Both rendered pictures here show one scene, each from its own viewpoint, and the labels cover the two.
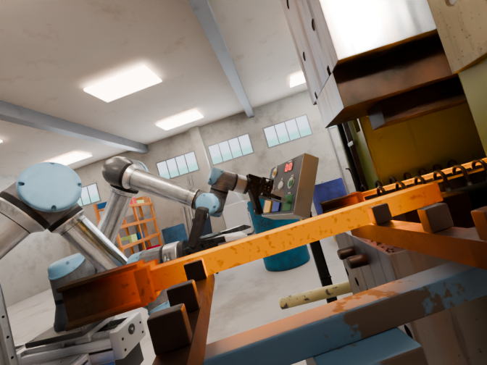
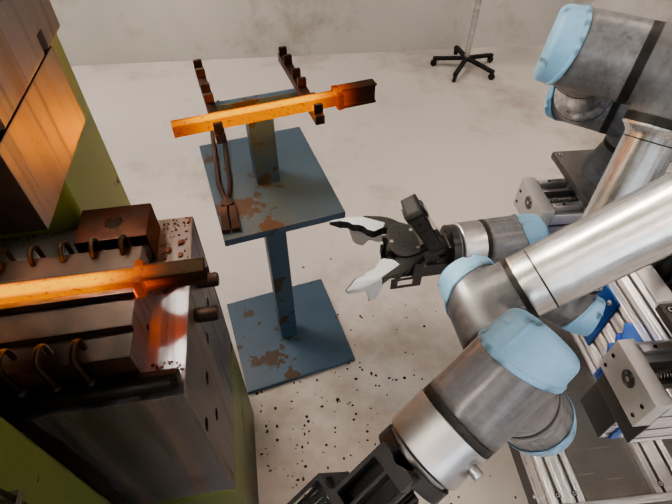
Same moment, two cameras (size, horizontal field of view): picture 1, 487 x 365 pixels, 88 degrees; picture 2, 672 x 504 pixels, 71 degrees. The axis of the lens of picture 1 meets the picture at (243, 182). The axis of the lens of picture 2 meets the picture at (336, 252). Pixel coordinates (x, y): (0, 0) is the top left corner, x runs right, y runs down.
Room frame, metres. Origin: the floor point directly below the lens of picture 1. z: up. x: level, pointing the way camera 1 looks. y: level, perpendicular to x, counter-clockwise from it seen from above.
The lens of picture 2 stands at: (1.18, -0.10, 1.55)
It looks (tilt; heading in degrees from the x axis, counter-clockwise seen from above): 48 degrees down; 166
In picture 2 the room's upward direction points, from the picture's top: straight up
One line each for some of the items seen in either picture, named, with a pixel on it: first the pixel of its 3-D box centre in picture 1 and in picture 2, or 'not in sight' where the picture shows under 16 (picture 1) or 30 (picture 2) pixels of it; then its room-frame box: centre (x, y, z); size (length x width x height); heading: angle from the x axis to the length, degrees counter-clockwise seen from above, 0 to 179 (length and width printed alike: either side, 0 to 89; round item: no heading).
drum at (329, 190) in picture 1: (332, 205); not in sight; (4.85, -1.51, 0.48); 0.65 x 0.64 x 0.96; 82
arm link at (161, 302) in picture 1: (157, 297); not in sight; (0.73, 0.33, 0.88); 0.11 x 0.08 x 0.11; 43
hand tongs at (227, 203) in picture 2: not in sight; (220, 156); (0.07, -0.15, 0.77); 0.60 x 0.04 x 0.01; 0
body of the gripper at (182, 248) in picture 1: (204, 250); (418, 252); (0.71, 0.16, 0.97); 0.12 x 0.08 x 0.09; 86
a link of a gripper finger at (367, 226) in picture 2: (232, 245); (357, 233); (0.64, 0.07, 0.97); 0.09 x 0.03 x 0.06; 50
